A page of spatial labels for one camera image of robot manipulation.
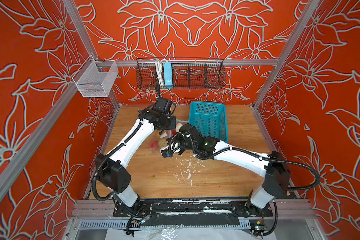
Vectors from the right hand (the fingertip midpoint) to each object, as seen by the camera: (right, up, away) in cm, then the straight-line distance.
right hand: (165, 135), depth 75 cm
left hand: (+4, +7, +5) cm, 9 cm away
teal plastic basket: (+31, +9, +35) cm, 48 cm away
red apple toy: (-8, -7, +15) cm, 19 cm away
